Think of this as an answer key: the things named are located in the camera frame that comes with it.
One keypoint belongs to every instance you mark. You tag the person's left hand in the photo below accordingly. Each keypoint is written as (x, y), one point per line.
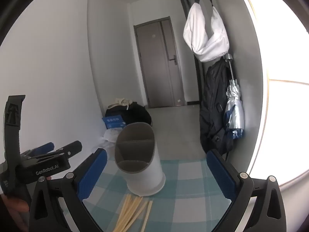
(12, 205)

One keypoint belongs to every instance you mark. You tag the black bag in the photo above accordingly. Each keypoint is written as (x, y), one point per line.
(137, 116)

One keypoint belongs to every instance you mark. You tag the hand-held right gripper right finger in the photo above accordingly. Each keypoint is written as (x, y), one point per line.
(222, 176)

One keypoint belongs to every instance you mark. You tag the teal checked tablecloth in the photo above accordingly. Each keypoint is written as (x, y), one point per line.
(183, 186)

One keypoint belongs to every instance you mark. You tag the grey door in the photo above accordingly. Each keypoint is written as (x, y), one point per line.
(157, 65)

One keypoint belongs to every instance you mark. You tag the window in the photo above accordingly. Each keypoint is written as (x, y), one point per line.
(284, 53)

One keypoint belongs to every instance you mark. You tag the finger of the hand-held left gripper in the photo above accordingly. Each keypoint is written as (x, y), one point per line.
(72, 147)
(45, 147)

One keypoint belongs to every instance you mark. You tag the beige cloth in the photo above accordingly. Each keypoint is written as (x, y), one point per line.
(119, 102)

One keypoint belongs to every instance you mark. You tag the white utensil holder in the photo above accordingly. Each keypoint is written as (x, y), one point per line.
(144, 174)

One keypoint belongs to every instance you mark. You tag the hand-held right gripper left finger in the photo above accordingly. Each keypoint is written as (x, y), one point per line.
(93, 174)

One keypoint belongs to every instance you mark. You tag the blue box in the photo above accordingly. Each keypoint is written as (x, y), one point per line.
(113, 122)

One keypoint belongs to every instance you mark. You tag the white shoulder bag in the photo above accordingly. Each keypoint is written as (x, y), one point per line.
(205, 43)

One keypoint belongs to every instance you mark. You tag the pile of bamboo chopsticks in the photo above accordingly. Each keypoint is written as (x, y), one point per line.
(128, 212)

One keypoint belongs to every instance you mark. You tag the white plastic bags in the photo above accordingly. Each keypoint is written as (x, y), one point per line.
(109, 136)

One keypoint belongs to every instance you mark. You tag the black backpack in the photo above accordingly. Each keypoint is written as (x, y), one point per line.
(214, 106)

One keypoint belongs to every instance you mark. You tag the silver folding umbrella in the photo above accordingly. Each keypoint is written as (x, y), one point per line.
(235, 111)

